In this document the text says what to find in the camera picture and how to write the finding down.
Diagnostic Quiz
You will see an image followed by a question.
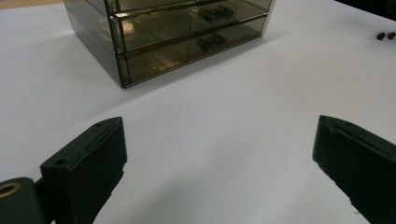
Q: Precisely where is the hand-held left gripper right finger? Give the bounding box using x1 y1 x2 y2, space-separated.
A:
312 114 396 224

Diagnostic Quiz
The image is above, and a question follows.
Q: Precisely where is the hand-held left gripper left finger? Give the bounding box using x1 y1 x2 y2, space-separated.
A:
40 116 128 224

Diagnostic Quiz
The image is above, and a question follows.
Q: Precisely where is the smoky transparent drawer cabinet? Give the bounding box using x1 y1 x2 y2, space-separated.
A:
64 0 277 90

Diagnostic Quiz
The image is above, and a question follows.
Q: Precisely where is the smoky transparent low drawer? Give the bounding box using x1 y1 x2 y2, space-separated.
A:
119 14 269 89

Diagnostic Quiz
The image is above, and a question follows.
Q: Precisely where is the smoky transparent middle drawer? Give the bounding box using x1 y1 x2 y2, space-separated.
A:
109 0 273 53

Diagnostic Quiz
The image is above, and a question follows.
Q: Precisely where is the smoky transparent high drawer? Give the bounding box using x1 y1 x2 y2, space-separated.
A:
105 0 228 14

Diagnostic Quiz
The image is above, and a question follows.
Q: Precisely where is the wooden table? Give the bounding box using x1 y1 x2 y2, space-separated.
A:
0 0 65 10

